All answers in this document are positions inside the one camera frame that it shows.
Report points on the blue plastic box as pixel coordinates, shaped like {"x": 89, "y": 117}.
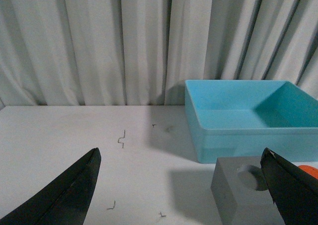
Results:
{"x": 243, "y": 117}

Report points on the white pleated curtain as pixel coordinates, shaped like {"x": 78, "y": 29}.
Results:
{"x": 140, "y": 52}

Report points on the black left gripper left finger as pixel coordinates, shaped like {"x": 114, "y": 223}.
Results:
{"x": 65, "y": 200}

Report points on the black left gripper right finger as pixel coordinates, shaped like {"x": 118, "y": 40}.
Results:
{"x": 294, "y": 191}

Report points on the orange cylinder part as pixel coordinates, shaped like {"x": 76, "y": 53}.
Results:
{"x": 310, "y": 170}

